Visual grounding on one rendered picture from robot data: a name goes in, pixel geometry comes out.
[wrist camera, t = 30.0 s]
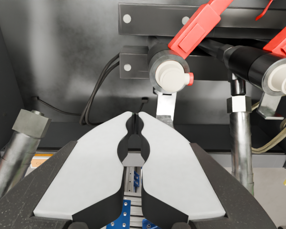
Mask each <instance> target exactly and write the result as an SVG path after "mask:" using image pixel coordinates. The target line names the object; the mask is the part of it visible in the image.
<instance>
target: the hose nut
mask: <svg viewBox="0 0 286 229"><path fill-rule="evenodd" d="M51 120H52V119H50V118H48V117H45V116H44V114H43V113H41V112H38V111H35V110H32V111H31V112H30V111H27V110H23V109H21V110H20V113H19V115H18V117H17V119H16V121H15V123H14V125H13V128H12V129H13V130H16V131H18V132H20V133H23V134H27V135H31V136H34V137H38V138H43V137H44V136H45V134H46V132H47V130H48V127H49V125H50V123H51Z"/></svg>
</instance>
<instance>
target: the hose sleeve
mask: <svg viewBox="0 0 286 229"><path fill-rule="evenodd" d="M40 140H41V138H38V137H34V136H31V135H27V134H23V133H20V132H18V131H14V132H13V134H12V137H11V139H10V141H9V143H8V145H7V146H6V148H5V152H4V154H3V156H2V157H1V159H0V199H1V198H2V197H3V196H4V195H5V194H6V193H7V192H8V191H9V190H10V189H11V188H12V187H14V186H15V185H16V184H17V183H18V182H19V181H21V180H22V179H23V178H24V177H25V175H26V172H27V170H28V168H29V167H30V165H31V161H32V158H33V157H34V156H35V153H36V150H37V147H38V145H39V143H40Z"/></svg>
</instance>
